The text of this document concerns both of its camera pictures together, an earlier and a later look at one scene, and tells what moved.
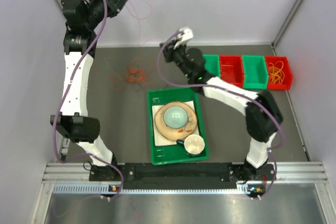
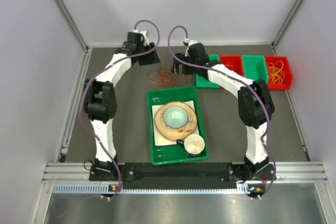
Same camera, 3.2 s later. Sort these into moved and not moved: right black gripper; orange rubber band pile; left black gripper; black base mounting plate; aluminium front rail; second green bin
Moved: right black gripper; left black gripper
Not moved: second green bin; aluminium front rail; orange rubber band pile; black base mounting plate
